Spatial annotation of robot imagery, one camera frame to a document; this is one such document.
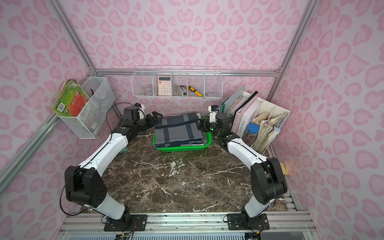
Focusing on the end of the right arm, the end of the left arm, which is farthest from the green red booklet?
the end of the right arm

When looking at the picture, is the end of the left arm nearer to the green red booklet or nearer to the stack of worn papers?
the green red booklet

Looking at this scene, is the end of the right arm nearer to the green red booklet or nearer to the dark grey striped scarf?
the dark grey striped scarf

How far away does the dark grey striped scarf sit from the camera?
91cm

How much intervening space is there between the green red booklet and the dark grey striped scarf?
414 mm

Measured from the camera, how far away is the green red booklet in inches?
26.7
